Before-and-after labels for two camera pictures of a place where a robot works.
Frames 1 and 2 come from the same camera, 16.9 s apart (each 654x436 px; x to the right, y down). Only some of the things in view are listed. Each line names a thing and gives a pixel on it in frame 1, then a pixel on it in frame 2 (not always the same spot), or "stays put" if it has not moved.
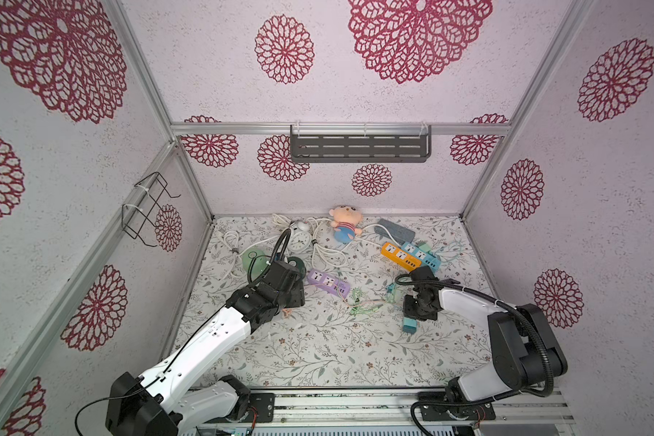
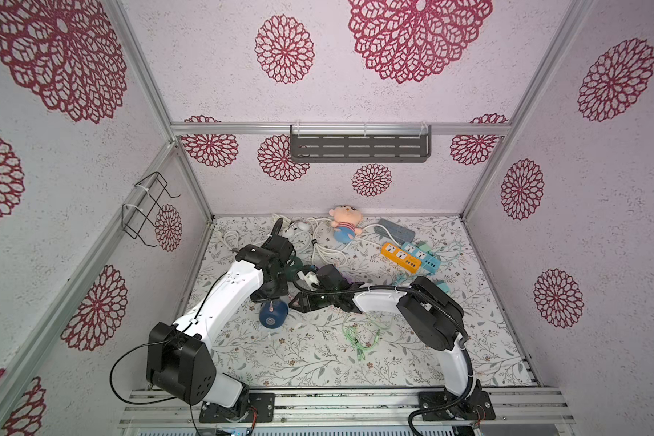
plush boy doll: (346, 222) stays put
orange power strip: (401, 256) stays put
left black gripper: (297, 294) -> (258, 297)
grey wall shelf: (360, 144) stays put
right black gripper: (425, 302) -> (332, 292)
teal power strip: (426, 258) stays put
